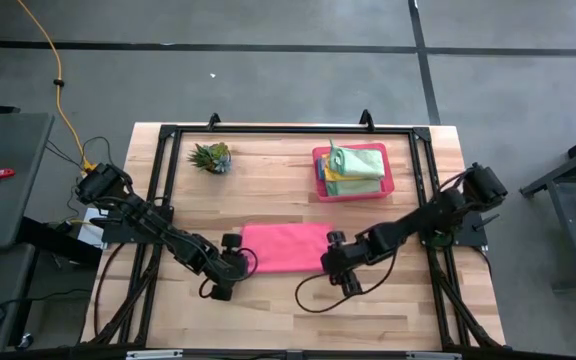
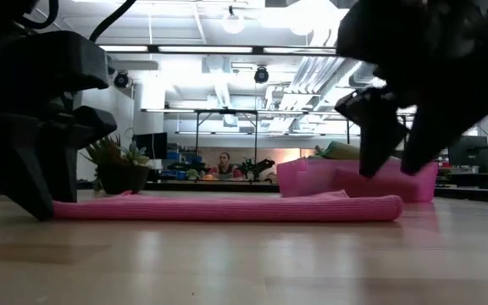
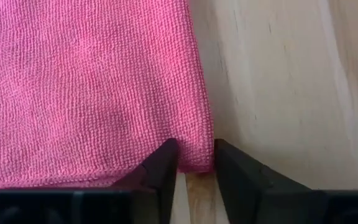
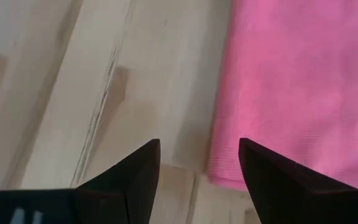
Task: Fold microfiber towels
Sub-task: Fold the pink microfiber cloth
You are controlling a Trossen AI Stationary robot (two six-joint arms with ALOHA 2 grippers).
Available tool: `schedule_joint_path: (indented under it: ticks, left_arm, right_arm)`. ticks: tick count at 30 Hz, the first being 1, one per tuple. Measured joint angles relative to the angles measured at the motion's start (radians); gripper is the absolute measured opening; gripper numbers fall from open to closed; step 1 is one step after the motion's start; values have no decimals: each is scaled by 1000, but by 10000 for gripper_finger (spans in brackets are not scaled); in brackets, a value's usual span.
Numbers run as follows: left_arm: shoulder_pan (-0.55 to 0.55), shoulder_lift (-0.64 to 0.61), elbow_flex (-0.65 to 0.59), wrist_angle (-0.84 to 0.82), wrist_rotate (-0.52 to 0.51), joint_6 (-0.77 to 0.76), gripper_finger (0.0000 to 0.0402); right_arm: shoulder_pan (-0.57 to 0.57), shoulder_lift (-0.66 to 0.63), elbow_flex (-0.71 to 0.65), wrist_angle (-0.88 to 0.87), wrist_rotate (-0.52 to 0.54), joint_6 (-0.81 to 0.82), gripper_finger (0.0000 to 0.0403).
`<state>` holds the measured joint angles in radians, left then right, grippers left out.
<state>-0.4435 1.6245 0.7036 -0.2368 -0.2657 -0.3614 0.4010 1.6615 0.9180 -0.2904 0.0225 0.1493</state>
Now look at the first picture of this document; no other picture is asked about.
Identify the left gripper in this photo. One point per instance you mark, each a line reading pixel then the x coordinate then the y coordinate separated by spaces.
pixel 222 292

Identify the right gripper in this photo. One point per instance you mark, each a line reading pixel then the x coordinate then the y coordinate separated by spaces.
pixel 352 287

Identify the pink microfiber towel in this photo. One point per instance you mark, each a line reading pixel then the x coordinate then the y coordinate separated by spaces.
pixel 288 247

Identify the green microfiber towel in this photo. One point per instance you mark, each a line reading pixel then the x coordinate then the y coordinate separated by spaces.
pixel 358 161
pixel 353 187

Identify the blue microfiber towel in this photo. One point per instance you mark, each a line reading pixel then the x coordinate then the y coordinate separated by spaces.
pixel 321 170

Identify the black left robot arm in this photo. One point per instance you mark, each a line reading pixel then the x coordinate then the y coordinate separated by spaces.
pixel 138 215

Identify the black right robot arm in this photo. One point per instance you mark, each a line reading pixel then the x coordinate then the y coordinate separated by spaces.
pixel 418 220

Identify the pink plastic bin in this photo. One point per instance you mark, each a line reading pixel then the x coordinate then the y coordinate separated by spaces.
pixel 388 185

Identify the succulent plant in black pot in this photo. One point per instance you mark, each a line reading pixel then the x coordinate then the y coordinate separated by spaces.
pixel 210 156

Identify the white power adapter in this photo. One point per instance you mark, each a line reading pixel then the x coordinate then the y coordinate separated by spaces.
pixel 90 230

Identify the grey metal stand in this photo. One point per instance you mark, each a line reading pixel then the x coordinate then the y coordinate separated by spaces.
pixel 575 200

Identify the dark grey side table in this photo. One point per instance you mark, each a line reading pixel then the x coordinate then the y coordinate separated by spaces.
pixel 23 150

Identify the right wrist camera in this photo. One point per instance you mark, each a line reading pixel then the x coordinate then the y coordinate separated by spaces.
pixel 335 260

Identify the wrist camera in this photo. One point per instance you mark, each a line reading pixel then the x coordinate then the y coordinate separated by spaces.
pixel 335 260
pixel 238 262

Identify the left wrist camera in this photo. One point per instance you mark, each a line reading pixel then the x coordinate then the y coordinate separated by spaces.
pixel 238 262

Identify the silver metal bracket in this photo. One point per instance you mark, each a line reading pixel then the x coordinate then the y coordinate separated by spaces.
pixel 433 356
pixel 153 355

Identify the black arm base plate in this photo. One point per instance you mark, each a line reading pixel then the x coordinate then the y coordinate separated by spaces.
pixel 113 235
pixel 470 232

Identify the black aluminium table frame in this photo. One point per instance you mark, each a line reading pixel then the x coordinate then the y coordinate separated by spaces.
pixel 293 129

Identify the black frame bracket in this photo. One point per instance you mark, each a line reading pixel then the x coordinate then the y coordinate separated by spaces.
pixel 366 119
pixel 214 120

